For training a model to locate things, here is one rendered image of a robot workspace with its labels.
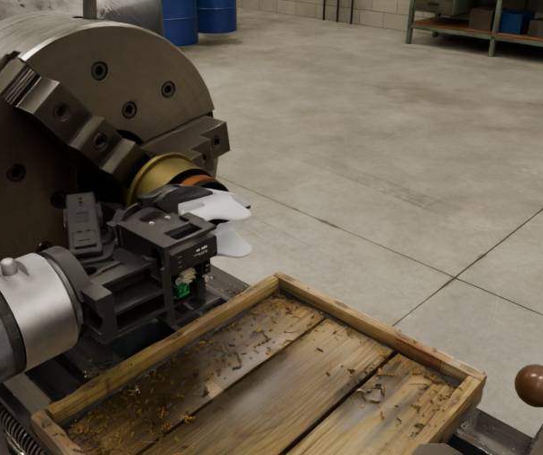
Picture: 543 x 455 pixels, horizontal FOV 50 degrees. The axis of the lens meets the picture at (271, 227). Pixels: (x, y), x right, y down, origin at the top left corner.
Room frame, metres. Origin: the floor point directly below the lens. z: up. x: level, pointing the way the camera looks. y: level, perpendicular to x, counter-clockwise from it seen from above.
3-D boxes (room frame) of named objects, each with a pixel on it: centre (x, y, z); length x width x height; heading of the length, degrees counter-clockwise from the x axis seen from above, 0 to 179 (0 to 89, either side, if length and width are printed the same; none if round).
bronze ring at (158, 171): (0.52, 0.10, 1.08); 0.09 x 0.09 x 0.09; 48
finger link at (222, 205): (0.47, 0.04, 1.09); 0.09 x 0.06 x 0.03; 137
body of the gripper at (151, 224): (0.39, 0.11, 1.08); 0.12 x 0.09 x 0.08; 137
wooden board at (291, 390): (0.43, 0.00, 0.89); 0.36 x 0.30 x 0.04; 137
